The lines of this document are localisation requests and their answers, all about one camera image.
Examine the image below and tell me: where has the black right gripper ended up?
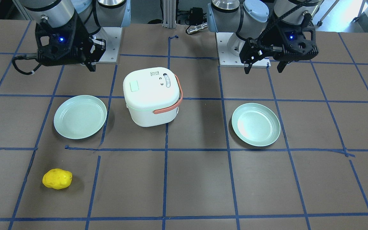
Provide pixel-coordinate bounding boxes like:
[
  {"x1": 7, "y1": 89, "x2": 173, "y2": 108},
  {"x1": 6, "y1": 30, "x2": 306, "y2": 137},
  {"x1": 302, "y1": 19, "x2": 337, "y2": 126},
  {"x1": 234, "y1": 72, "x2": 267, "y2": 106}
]
[{"x1": 35, "y1": 13, "x2": 106, "y2": 72}]

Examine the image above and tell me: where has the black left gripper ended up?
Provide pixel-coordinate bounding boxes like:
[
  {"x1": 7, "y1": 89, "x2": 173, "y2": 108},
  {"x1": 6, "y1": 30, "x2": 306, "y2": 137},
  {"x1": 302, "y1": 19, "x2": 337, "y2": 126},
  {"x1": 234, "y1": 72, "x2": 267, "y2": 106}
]
[{"x1": 239, "y1": 22, "x2": 318, "y2": 74}]

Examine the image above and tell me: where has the white rice cooker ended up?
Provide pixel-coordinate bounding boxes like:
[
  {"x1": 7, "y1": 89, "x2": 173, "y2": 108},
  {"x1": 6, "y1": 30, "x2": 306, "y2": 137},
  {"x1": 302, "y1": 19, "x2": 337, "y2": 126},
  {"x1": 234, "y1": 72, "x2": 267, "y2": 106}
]
[{"x1": 123, "y1": 67, "x2": 183, "y2": 127}]

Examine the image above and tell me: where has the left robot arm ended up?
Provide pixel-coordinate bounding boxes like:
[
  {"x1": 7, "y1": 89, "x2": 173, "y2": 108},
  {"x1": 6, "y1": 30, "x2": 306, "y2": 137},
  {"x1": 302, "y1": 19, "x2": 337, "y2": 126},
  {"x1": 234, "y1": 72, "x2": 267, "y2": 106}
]
[{"x1": 207, "y1": 0, "x2": 322, "y2": 74}]

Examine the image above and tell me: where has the light green plate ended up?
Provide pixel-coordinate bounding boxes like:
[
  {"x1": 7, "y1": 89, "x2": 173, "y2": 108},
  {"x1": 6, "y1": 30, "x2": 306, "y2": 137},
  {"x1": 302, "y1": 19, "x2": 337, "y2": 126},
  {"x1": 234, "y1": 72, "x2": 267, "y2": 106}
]
[
  {"x1": 53, "y1": 95, "x2": 108, "y2": 140},
  {"x1": 231, "y1": 103, "x2": 281, "y2": 147}
]

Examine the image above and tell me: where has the yellow toy potato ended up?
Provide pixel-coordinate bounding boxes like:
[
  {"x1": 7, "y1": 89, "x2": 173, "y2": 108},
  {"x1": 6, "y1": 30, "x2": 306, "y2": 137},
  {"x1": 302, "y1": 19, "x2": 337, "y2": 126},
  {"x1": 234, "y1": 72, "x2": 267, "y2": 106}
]
[{"x1": 42, "y1": 168, "x2": 73, "y2": 190}]

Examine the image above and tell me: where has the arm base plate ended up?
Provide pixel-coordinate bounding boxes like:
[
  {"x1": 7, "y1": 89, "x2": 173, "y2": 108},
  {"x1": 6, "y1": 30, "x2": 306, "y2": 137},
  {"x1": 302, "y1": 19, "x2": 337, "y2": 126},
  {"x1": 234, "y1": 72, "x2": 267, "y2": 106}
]
[
  {"x1": 215, "y1": 32, "x2": 271, "y2": 68},
  {"x1": 93, "y1": 27, "x2": 123, "y2": 64}
]

